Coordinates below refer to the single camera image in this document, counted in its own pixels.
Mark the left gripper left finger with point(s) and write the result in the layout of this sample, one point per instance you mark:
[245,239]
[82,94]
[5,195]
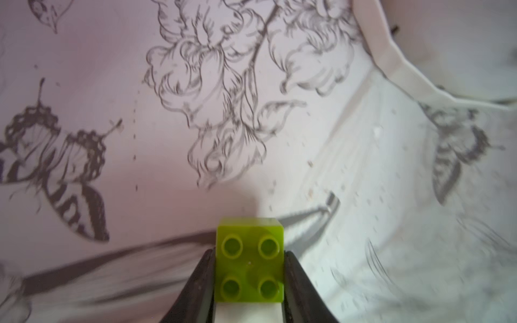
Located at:
[195,303]

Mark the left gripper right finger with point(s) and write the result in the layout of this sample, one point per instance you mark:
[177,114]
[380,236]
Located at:
[302,303]

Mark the potted green plant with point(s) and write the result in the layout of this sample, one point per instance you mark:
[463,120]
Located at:
[452,53]

